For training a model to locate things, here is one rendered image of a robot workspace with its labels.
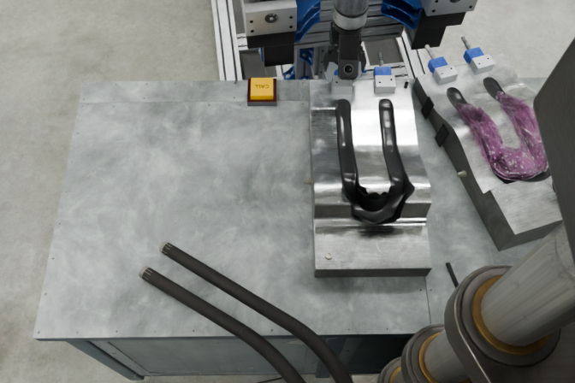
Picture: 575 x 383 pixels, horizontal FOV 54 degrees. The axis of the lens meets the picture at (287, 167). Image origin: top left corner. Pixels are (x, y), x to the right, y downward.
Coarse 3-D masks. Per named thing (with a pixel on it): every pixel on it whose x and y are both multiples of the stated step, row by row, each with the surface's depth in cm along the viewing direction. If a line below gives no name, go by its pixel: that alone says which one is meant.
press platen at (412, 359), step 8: (424, 328) 78; (432, 328) 78; (440, 328) 78; (416, 336) 78; (424, 336) 77; (432, 336) 77; (408, 344) 77; (416, 344) 77; (424, 344) 76; (408, 352) 77; (416, 352) 76; (424, 352) 76; (408, 360) 76; (416, 360) 76; (408, 368) 76; (416, 368) 75; (424, 368) 75; (408, 376) 76; (416, 376) 75; (424, 376) 74
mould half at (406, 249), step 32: (320, 96) 145; (352, 96) 145; (384, 96) 145; (320, 128) 141; (320, 160) 135; (384, 160) 135; (416, 160) 135; (320, 192) 127; (416, 192) 127; (320, 224) 131; (352, 224) 131; (384, 224) 131; (416, 224) 131; (320, 256) 128; (352, 256) 128; (384, 256) 128; (416, 256) 128
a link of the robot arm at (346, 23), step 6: (336, 12) 123; (366, 12) 123; (336, 18) 125; (342, 18) 123; (348, 18) 122; (354, 18) 122; (360, 18) 123; (336, 24) 126; (342, 24) 125; (348, 24) 124; (354, 24) 124; (360, 24) 125
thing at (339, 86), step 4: (336, 72) 147; (336, 76) 144; (336, 80) 144; (340, 80) 144; (344, 80) 144; (348, 80) 144; (352, 80) 144; (332, 84) 144; (336, 84) 143; (340, 84) 143; (344, 84) 143; (348, 84) 143; (352, 84) 143; (332, 88) 145; (336, 88) 143; (340, 88) 143; (344, 88) 143; (348, 88) 143; (352, 88) 143; (332, 92) 145; (336, 92) 145; (340, 92) 145; (344, 92) 145; (348, 92) 145
